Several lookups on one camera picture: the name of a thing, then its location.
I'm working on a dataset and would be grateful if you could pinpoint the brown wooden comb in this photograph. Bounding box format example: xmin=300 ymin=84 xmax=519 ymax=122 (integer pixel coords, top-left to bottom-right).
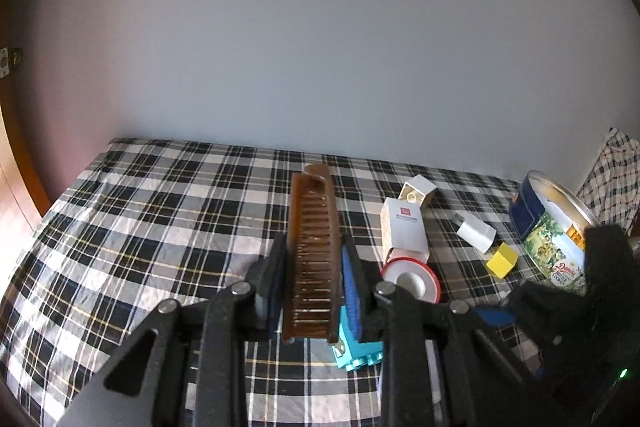
xmin=282 ymin=164 xmax=342 ymax=343

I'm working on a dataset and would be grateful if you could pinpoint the yellow cube block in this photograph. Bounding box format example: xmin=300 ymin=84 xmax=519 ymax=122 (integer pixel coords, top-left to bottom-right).
xmin=486 ymin=243 xmax=518 ymax=279

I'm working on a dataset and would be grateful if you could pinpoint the red white tape roll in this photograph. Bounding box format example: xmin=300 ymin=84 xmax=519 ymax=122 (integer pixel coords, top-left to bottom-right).
xmin=381 ymin=257 xmax=442 ymax=303

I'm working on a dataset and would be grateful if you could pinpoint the white box red logo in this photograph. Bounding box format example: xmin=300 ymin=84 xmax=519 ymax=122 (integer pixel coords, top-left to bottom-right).
xmin=380 ymin=197 xmax=430 ymax=263

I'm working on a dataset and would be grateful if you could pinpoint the teal toy brick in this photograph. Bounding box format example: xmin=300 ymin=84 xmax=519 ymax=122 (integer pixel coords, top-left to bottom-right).
xmin=332 ymin=306 xmax=384 ymax=372

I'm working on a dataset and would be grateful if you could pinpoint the white charger plug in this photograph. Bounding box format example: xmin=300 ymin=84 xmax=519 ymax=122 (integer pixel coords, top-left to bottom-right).
xmin=454 ymin=212 xmax=496 ymax=254

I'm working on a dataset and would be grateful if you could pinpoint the white toy brick sun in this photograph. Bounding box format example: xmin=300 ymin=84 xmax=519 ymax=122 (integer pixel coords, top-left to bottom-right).
xmin=398 ymin=174 xmax=437 ymax=208

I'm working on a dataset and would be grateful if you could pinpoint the round cookie tin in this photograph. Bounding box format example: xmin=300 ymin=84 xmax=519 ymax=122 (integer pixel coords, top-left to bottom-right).
xmin=509 ymin=170 xmax=597 ymax=295

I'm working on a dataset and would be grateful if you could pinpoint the black white plaid cloth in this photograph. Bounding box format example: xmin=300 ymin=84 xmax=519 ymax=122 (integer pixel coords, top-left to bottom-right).
xmin=1 ymin=139 xmax=539 ymax=426

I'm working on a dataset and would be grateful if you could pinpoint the plaid pillow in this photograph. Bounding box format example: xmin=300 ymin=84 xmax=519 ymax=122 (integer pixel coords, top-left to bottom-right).
xmin=577 ymin=128 xmax=640 ymax=236

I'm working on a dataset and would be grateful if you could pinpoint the wooden door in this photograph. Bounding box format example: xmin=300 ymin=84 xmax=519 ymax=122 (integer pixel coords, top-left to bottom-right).
xmin=0 ymin=0 xmax=52 ymax=268

